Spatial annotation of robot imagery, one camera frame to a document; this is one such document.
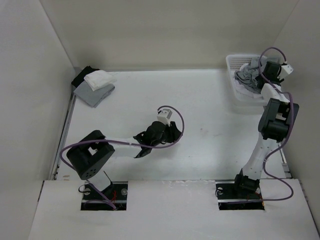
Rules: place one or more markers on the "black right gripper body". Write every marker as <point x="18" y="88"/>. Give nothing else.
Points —
<point x="278" y="79"/>

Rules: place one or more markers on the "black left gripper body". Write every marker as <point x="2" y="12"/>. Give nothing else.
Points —
<point x="165" y="137"/>

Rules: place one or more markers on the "grey tank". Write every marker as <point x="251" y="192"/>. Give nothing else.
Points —
<point x="90" y="97"/>
<point x="247" y="76"/>

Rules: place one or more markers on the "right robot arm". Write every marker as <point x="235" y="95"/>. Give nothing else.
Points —
<point x="275" y="126"/>

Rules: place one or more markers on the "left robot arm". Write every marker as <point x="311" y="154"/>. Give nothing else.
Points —
<point x="89" y="156"/>

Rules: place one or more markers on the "white tank top in basket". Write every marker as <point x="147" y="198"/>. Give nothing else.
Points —
<point x="241" y="89"/>

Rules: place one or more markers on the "folded grey tank top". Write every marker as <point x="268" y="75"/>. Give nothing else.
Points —
<point x="90" y="97"/>

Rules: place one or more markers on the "folded white tank top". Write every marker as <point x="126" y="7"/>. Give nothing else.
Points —
<point x="99" y="79"/>

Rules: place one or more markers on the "folded black tank top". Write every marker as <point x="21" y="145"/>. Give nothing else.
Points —
<point x="80" y="77"/>

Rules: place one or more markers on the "white plastic basket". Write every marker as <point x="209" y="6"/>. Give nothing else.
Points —
<point x="236" y="62"/>

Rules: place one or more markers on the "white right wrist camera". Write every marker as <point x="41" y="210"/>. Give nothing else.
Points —
<point x="286" y="70"/>

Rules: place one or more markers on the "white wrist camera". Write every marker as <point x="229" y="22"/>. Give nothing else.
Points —
<point x="164" y="116"/>
<point x="286" y="70"/>

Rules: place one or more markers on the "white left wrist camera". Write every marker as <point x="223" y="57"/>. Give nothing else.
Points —
<point x="164" y="116"/>

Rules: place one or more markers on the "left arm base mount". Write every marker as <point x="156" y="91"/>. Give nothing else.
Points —
<point x="115" y="199"/>

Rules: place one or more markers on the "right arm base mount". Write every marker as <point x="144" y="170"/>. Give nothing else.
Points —
<point x="230" y="200"/>

